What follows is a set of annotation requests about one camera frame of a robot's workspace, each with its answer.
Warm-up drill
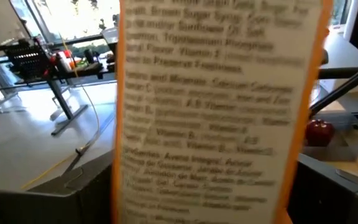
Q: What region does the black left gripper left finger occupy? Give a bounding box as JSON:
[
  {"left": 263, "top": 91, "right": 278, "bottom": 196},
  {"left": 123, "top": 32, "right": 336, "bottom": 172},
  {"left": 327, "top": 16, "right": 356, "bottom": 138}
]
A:
[{"left": 0, "top": 150, "right": 115, "bottom": 224}]

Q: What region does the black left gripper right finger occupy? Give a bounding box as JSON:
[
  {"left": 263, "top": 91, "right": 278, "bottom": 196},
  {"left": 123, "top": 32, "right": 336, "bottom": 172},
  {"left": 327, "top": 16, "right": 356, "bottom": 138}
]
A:
[{"left": 287, "top": 153, "right": 358, "bottom": 224}]

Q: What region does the red apple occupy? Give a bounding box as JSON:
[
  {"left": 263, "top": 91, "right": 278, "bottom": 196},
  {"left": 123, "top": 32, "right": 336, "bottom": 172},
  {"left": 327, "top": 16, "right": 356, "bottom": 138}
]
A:
[{"left": 305, "top": 119, "right": 335, "bottom": 147}]

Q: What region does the orange cereal box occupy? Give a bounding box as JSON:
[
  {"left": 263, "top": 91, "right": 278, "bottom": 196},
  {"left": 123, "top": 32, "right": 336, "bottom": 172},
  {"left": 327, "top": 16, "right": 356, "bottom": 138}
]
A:
[{"left": 110, "top": 0, "right": 334, "bottom": 224}]

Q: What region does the grey plastic tray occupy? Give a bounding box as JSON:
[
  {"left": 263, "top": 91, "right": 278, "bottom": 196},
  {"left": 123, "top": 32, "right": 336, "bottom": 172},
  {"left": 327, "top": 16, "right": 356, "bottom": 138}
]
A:
[{"left": 301, "top": 111, "right": 358, "bottom": 162}]

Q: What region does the black perforated crate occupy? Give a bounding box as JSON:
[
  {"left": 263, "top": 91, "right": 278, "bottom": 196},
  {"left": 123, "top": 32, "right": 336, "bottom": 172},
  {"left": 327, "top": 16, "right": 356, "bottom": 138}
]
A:
[{"left": 3, "top": 39, "right": 52, "bottom": 82}]

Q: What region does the grey side table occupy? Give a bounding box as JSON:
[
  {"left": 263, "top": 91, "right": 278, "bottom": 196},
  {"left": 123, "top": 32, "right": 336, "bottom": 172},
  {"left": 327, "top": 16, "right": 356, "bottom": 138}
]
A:
[{"left": 317, "top": 30, "right": 358, "bottom": 94}]

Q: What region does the yellow cable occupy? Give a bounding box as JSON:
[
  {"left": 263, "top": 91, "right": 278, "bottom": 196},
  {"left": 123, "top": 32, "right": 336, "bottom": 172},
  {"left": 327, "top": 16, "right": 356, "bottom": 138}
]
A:
[{"left": 20, "top": 33, "right": 101, "bottom": 190}]

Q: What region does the black aluminium rig frame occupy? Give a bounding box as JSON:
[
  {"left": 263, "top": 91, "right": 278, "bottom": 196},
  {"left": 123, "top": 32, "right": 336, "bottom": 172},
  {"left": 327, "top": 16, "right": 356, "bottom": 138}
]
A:
[{"left": 308, "top": 57, "right": 358, "bottom": 119}]

